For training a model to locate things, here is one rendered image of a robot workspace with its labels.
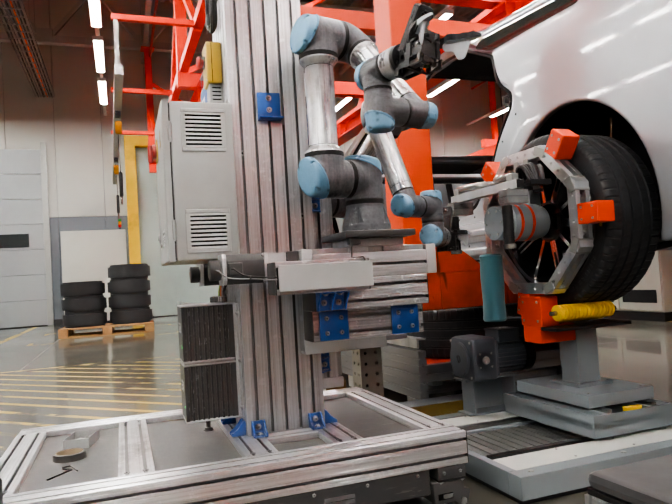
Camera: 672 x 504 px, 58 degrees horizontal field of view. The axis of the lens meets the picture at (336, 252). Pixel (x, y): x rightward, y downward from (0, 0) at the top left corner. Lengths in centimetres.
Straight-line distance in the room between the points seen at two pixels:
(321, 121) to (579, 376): 138
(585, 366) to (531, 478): 68
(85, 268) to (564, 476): 1163
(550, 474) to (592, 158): 105
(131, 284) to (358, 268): 870
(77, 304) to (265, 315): 846
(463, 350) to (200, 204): 127
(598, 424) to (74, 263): 1156
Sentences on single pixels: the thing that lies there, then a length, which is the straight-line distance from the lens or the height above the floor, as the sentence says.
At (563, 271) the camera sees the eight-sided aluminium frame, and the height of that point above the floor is 66.
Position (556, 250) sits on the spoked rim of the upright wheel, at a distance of 245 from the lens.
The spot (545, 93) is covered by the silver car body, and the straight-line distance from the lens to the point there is 272.
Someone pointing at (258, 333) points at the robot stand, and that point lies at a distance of 189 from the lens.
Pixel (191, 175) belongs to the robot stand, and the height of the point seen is 101.
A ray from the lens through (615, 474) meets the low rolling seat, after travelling 116.
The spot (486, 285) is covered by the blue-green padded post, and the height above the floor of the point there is 62.
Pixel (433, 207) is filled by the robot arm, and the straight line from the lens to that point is 208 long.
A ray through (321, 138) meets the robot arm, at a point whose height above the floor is 109.
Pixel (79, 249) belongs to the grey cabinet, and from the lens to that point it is 1299.
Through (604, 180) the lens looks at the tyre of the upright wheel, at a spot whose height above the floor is 96.
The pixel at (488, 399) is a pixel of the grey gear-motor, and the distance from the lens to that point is 280.
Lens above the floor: 69
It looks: 2 degrees up
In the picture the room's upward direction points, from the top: 4 degrees counter-clockwise
